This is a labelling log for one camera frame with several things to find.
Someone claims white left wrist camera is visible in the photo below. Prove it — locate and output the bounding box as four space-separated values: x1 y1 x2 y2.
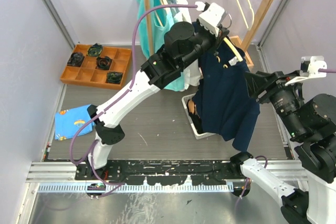
195 1 227 37

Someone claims white perforated plastic basket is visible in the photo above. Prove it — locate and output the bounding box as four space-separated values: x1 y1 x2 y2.
181 94 215 140

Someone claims black printed t shirt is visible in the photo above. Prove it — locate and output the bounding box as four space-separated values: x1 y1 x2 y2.
187 99 204 134

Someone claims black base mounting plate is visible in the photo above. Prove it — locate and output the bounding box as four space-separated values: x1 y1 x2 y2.
75 158 245 186

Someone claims rolled dark sock top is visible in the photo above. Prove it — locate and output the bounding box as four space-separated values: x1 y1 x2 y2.
87 43 103 57

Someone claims white slotted cable duct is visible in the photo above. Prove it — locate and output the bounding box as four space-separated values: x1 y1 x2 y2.
37 182 234 194

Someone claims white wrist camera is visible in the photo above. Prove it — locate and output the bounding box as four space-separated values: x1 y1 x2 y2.
285 56 327 86
195 1 227 37

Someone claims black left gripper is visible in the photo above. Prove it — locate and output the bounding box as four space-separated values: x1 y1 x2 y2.
179 17 229 70

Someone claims teal hanging t shirt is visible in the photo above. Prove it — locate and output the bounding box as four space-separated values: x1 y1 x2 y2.
138 0 185 91

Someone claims white hanging t shirt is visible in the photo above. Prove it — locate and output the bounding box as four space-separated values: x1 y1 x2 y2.
174 0 202 91

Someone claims blue folded cloth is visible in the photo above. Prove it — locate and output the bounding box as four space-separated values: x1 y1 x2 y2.
55 104 91 141

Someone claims navy t shirt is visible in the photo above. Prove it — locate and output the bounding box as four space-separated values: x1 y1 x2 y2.
191 43 260 152

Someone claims cream plastic hanger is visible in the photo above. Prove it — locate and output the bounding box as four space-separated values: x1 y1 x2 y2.
235 0 255 31

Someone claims rolled dark sock bottom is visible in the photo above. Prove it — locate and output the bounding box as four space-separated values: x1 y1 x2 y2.
106 71 123 84

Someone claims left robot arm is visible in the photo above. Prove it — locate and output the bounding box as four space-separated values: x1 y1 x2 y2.
86 21 229 180

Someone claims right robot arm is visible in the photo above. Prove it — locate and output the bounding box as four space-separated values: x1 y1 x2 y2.
230 71 335 223

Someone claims rolled dark sock middle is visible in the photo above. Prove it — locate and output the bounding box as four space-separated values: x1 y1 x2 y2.
96 56 112 70

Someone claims rolled dark sock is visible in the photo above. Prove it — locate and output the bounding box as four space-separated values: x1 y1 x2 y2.
87 43 103 57
67 52 85 67
106 71 123 84
96 56 112 70

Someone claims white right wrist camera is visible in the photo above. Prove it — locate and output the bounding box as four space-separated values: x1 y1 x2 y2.
285 56 327 86

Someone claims rolled dark sock left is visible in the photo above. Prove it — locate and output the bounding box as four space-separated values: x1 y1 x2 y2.
67 52 85 67

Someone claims wooden compartment tray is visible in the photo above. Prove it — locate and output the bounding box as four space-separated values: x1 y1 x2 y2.
60 44 132 90

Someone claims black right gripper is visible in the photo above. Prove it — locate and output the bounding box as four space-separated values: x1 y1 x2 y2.
241 67 306 136

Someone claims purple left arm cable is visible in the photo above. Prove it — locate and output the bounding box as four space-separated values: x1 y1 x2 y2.
69 4 199 198

